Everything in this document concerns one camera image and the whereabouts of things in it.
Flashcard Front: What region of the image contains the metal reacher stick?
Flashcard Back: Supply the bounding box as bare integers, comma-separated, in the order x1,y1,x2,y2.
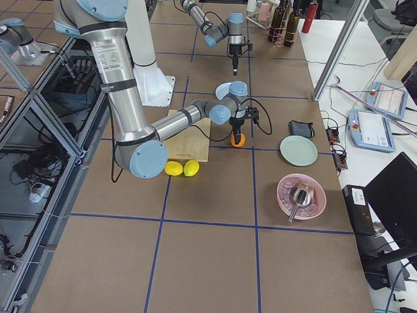
330,84,416,138

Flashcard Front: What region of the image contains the yellow lemon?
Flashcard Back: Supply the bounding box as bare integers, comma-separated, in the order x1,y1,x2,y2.
164,161,183,176
183,159,200,177

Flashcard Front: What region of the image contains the orange mandarin fruit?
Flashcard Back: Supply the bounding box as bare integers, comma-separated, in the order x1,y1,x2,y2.
230,134,246,147

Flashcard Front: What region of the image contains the black desktop box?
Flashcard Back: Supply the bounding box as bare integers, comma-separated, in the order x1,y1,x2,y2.
342,185,376,236

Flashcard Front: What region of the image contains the pink cup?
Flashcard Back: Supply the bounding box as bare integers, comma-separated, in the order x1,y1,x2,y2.
258,3,270,22

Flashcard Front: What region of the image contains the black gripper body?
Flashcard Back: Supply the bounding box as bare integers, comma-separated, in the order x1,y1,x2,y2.
228,43,242,59
229,117,245,132

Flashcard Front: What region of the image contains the light green plate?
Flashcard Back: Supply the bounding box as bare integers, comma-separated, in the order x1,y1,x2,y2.
280,136,318,166

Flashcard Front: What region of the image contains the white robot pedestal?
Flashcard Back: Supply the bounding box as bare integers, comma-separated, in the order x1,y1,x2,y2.
125,0,175,107

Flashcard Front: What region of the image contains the dark green wine bottle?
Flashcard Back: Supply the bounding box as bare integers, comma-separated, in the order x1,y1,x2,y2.
283,0,300,48

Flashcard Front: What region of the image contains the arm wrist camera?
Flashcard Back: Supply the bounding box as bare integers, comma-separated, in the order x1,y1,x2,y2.
245,106,259,125

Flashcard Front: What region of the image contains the folded dark grey cloth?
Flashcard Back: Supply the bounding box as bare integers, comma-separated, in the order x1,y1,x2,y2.
288,120,315,138

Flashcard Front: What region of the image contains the blue teach pendant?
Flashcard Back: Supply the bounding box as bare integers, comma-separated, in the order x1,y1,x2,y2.
348,108,395,153
366,82,409,120

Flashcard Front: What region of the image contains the bamboo cutting board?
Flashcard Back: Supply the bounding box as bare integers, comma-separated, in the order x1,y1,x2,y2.
164,127,209,162

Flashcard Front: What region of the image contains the black computer monitor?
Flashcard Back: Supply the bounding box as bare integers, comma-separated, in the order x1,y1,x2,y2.
365,152,417,247

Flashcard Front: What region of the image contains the light blue plate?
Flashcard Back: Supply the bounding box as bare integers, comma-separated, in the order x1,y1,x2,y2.
215,82,231,100

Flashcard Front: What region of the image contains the aluminium frame post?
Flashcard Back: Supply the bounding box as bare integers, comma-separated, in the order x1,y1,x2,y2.
312,0,369,102

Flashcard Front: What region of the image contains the metal scoop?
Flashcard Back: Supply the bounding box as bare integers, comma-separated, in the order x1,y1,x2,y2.
288,181,315,223

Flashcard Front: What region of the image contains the pink bowl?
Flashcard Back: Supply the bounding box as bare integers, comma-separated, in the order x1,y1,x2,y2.
277,173,326,223

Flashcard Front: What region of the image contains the red thermos bottle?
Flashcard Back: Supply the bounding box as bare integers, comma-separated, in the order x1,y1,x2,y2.
302,2,319,33

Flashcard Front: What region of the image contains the copper wire bottle rack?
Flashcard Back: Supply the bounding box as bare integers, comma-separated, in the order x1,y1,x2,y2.
268,1,300,48

